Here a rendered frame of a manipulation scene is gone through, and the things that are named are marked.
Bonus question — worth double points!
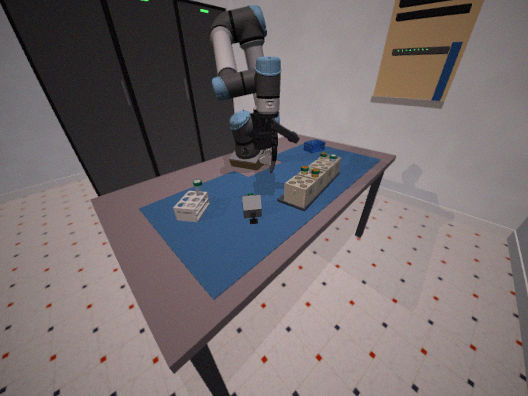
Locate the blue tube rack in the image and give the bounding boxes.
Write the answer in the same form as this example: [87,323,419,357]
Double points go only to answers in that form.
[304,139,325,153]

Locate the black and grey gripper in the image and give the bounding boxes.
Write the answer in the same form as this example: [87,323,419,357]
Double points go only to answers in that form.
[252,112,279,173]

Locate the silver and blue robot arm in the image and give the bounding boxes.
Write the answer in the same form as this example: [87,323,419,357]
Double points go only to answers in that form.
[210,5,300,159]

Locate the blue bench mat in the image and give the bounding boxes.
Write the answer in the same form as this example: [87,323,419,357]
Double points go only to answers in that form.
[139,144,380,300]

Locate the beige bucket adapter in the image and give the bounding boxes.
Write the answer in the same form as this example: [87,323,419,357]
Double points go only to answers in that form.
[317,155,341,179]
[308,160,334,187]
[284,175,316,208]
[297,167,326,196]

